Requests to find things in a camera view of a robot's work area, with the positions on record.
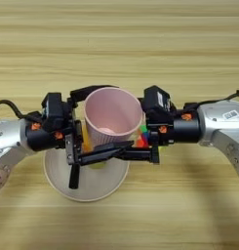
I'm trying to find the gripper small black box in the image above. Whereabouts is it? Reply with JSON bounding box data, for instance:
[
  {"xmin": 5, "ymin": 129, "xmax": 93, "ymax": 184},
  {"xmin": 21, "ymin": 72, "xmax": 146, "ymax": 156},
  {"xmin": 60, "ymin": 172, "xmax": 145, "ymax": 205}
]
[
  {"xmin": 41, "ymin": 92, "xmax": 72, "ymax": 133},
  {"xmin": 142, "ymin": 85, "xmax": 174, "ymax": 125}
]

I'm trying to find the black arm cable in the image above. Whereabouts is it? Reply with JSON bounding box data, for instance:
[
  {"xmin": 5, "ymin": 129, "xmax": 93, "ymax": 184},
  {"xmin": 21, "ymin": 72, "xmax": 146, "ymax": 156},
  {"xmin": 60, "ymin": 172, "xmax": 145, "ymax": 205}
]
[
  {"xmin": 0, "ymin": 99, "xmax": 44, "ymax": 123},
  {"xmin": 183, "ymin": 90, "xmax": 239, "ymax": 110}
]

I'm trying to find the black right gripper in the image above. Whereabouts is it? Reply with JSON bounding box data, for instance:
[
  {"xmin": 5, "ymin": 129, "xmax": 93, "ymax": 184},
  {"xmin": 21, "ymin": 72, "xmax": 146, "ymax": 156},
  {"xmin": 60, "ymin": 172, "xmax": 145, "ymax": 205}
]
[{"xmin": 115, "ymin": 110, "xmax": 202, "ymax": 165}]

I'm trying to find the right gripper small black box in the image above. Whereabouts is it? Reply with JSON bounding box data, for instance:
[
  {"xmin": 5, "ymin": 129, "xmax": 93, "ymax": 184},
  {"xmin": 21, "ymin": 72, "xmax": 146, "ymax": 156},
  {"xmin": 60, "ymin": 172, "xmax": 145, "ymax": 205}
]
[{"xmin": 142, "ymin": 85, "xmax": 174, "ymax": 125}]

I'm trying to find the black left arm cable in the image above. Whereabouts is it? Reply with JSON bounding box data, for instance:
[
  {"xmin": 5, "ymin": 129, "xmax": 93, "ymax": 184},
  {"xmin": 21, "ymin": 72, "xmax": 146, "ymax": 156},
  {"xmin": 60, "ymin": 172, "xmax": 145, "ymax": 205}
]
[{"xmin": 0, "ymin": 99, "xmax": 44, "ymax": 123}]

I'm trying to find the left gripper small black box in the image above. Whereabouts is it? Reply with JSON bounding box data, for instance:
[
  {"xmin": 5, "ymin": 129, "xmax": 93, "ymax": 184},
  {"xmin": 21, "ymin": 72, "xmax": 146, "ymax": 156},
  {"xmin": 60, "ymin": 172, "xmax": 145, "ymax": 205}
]
[{"xmin": 41, "ymin": 92, "xmax": 72, "ymax": 133}]

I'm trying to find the colourful puzzle cube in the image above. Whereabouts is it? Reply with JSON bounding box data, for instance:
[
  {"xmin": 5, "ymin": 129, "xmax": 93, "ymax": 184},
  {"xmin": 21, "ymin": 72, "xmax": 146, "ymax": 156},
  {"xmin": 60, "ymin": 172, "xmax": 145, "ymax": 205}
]
[{"xmin": 135, "ymin": 125, "xmax": 151, "ymax": 149}]

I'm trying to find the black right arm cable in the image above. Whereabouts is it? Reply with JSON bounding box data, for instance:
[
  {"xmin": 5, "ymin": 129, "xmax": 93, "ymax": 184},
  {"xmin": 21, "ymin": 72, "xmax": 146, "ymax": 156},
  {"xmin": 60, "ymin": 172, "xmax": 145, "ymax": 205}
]
[{"xmin": 183, "ymin": 90, "xmax": 239, "ymax": 110}]

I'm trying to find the pink plastic cup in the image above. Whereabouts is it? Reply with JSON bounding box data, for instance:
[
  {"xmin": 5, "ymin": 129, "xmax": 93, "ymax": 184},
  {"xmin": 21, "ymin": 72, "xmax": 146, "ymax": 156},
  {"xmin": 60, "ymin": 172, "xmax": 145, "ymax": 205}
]
[{"xmin": 83, "ymin": 86, "xmax": 144, "ymax": 149}]

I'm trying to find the black marker pen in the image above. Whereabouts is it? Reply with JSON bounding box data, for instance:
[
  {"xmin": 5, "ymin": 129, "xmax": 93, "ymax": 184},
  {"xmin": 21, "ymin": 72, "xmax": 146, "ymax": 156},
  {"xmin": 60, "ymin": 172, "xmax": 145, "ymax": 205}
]
[{"xmin": 68, "ymin": 163, "xmax": 81, "ymax": 190}]

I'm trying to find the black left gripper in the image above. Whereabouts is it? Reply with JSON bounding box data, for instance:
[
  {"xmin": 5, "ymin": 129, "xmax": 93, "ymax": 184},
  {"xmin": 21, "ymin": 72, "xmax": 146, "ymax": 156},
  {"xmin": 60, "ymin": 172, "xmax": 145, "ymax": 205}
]
[{"xmin": 24, "ymin": 84, "xmax": 135, "ymax": 165}]

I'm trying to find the round white plate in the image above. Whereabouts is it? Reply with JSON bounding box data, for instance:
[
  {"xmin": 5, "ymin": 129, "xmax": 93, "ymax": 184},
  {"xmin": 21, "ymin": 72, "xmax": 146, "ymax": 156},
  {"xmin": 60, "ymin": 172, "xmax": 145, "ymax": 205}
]
[{"xmin": 43, "ymin": 147, "xmax": 130, "ymax": 202}]

